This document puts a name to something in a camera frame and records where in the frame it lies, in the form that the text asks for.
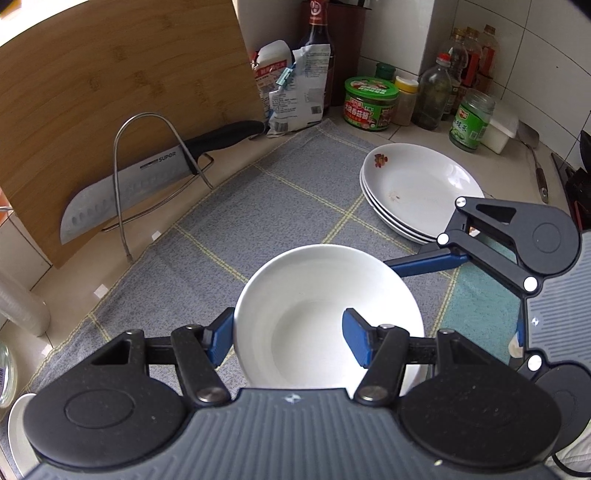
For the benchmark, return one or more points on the dark wooden knife block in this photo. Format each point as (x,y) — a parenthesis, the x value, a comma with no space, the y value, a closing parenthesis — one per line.
(351,46)

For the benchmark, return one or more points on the condiment bottle with red label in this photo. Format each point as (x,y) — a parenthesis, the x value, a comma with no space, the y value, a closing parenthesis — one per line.
(472,55)
(489,55)

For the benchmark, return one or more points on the clear condiment bottle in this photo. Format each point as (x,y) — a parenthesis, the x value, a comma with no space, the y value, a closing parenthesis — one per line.
(456,50)

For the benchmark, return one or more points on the person's white clothing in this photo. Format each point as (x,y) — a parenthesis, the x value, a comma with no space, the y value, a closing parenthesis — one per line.
(577,458)

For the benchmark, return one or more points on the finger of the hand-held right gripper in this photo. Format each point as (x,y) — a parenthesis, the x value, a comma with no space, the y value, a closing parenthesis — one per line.
(429,264)
(520,332)

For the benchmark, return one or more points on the grey and teal checked cloth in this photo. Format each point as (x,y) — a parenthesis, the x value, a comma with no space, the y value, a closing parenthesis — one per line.
(277,198)

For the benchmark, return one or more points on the teal bag clip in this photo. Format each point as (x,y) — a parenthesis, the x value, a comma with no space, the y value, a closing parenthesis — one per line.
(286,76)

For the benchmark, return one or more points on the clear glass bottle red cap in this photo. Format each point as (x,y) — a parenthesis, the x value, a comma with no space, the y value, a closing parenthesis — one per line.
(429,101)

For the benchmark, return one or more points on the glass jar with green label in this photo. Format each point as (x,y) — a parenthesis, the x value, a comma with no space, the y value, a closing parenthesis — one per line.
(468,124)

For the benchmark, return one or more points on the white plate two fruit prints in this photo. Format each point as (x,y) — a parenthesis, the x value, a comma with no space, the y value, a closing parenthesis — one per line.
(376,208)

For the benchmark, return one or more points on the red and white packet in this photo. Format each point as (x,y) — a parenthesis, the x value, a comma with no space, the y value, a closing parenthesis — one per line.
(270,57)

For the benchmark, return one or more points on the white plate with fruit print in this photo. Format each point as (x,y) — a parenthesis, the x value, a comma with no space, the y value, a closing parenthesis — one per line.
(415,175)

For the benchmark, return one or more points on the tall roll of plastic bags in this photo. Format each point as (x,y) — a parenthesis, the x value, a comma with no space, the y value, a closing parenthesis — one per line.
(23,304)

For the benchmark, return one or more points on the white crumpled bag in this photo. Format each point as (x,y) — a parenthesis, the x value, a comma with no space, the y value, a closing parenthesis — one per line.
(300,106)

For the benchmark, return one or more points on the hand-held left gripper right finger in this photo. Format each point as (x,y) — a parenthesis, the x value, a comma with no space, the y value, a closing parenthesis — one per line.
(355,337)

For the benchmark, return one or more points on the dark soy sauce bottle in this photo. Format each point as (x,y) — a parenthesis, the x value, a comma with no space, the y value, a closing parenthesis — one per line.
(318,32)

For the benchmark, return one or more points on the white plate with brown stain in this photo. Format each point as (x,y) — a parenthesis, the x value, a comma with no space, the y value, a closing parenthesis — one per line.
(385,224)

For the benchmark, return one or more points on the sauce jar with green lid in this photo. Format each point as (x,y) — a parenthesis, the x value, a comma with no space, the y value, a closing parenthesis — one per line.
(369,110)

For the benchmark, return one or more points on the white plastic container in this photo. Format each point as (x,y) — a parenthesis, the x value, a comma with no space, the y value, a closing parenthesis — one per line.
(501,131)

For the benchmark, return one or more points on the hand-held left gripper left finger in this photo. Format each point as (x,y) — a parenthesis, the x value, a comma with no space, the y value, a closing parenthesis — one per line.
(221,337)

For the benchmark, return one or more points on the small jar with green cap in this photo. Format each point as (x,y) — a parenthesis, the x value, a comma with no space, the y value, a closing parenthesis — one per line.
(385,70)

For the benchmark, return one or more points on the metal spatula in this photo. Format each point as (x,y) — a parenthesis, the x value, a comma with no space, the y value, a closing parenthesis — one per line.
(528,136)

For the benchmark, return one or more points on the wooden cutting board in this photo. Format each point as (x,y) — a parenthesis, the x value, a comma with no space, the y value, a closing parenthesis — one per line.
(115,69)

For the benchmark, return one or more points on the spice jar with yellow lid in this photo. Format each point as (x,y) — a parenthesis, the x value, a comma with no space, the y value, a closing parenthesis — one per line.
(406,99)

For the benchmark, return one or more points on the glass jar with yellow-green lid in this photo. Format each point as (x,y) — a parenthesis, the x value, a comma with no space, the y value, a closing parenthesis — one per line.
(5,374)

